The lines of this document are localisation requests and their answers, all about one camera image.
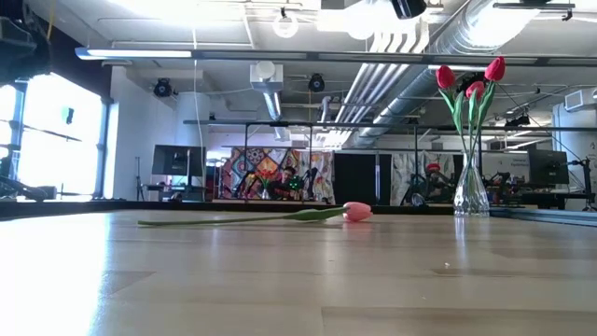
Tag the pink artificial tulip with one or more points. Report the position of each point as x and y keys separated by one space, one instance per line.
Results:
x=356 y=211

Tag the red artificial tulip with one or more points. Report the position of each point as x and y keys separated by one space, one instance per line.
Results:
x=495 y=69
x=445 y=77
x=475 y=88

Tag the black background robot arm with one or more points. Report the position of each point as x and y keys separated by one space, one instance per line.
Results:
x=412 y=191

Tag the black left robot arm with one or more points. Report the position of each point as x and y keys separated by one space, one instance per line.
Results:
x=18 y=51

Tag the clear bottle-shaped glass vase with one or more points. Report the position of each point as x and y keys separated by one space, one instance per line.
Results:
x=471 y=198

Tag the person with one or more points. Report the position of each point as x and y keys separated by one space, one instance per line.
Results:
x=287 y=182
x=434 y=182

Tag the red flower bouquet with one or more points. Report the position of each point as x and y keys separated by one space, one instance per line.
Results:
x=266 y=176

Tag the colourful patterned tapestry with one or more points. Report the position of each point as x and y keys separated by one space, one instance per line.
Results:
x=247 y=163

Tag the black cabinet panel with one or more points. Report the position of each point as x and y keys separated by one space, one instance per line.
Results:
x=361 y=177

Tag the black ceiling spot lamp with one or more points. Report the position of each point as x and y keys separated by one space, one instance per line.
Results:
x=162 y=88
x=517 y=120
x=467 y=77
x=316 y=82

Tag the white patterned curtain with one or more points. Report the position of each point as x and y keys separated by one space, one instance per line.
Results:
x=403 y=168

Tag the long ceiling light bar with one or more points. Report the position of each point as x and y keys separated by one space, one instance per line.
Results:
x=280 y=56

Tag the black computer monitor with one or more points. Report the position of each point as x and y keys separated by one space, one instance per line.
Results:
x=177 y=160
x=548 y=167

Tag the black standing desk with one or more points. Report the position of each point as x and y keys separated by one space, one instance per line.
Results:
x=177 y=188

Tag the white ceiling pipes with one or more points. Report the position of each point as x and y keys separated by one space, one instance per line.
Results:
x=373 y=70

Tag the round white ceiling lamp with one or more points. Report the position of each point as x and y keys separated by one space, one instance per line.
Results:
x=285 y=25

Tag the black tripod stand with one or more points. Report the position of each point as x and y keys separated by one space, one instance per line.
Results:
x=139 y=182

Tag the large window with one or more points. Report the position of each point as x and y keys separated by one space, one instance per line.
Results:
x=56 y=154

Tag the black background rig frame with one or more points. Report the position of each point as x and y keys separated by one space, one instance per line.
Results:
x=326 y=124

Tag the silver spiral air duct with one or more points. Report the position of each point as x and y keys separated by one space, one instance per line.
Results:
x=410 y=93

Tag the black ceiling rail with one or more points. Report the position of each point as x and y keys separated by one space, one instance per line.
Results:
x=522 y=5

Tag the white wall air vent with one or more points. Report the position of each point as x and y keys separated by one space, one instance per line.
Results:
x=580 y=99

